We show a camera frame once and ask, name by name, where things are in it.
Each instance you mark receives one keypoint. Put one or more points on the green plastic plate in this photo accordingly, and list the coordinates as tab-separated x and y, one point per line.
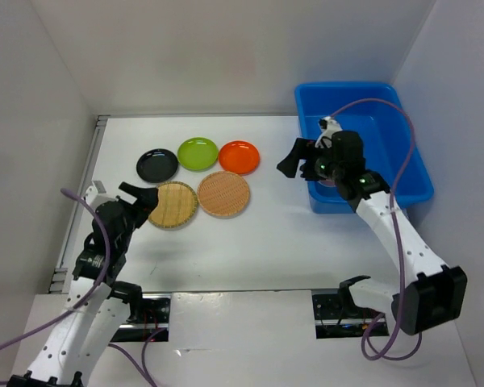
197	154

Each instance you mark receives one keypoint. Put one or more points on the pink plastic cup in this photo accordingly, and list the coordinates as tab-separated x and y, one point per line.
327	183

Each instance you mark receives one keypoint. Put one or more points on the orange plastic plate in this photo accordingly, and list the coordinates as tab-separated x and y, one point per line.
240	157

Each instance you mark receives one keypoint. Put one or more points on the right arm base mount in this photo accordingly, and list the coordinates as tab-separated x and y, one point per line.
331	322

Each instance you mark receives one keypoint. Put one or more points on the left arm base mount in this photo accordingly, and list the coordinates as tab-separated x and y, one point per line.
151	320

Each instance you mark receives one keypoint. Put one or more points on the brown woven bamboo tray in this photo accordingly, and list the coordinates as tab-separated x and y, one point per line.
223	194

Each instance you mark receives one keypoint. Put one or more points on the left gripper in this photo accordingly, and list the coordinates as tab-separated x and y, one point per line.
147	199

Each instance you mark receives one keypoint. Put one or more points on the black plastic plate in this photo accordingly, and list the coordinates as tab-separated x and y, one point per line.
157	165

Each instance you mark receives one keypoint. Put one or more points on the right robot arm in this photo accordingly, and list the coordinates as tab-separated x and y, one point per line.
430	292

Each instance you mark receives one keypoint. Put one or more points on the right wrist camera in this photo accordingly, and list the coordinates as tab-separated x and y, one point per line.
328	126

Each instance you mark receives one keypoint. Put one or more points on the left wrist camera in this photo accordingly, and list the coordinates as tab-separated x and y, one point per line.
95	195

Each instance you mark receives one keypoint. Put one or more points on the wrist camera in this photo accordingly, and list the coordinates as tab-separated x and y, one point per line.
95	195
328	126

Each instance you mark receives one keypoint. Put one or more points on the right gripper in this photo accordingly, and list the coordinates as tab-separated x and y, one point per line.
289	164

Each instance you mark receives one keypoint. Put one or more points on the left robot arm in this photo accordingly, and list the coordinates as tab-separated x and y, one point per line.
98	303

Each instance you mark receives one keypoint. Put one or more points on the green-rimmed bamboo tray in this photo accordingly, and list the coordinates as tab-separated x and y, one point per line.
177	204

